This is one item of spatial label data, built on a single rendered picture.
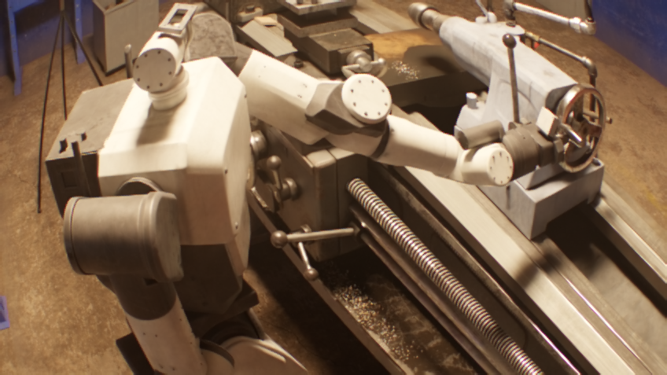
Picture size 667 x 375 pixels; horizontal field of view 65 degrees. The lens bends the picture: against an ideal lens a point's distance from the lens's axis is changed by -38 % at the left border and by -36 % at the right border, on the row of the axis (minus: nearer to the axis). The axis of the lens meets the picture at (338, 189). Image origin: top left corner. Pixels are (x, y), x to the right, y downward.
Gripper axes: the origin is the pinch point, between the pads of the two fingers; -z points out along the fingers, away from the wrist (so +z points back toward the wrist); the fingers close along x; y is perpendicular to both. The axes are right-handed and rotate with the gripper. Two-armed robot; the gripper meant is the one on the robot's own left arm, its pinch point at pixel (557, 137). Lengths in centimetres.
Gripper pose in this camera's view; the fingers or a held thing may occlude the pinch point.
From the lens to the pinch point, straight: 143.7
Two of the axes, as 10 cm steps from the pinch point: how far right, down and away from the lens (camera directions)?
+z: -8.8, 3.0, -3.6
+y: -0.4, -8.2, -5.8
